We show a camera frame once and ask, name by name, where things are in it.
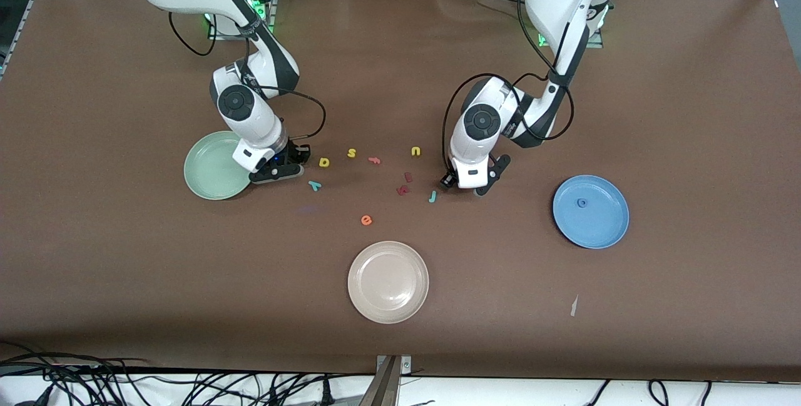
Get beige plate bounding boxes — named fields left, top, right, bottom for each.
left=347, top=241, right=430, bottom=325

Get light green plate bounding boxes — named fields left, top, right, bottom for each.
left=183, top=131, right=253, bottom=201

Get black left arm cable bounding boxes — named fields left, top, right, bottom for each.
left=441, top=0, right=575, bottom=172

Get grey metal mounting bracket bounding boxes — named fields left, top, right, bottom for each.
left=360, top=355, right=412, bottom=406

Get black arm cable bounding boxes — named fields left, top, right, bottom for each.
left=168, top=12, right=327, bottom=144
left=441, top=0, right=575, bottom=172

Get tangled black floor cables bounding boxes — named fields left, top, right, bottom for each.
left=0, top=340, right=376, bottom=406

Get aluminium frame profile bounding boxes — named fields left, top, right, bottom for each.
left=0, top=0, right=63, bottom=81

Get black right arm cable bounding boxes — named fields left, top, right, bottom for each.
left=168, top=12, right=327, bottom=144

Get blue plate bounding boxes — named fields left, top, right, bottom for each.
left=552, top=175, right=630, bottom=250

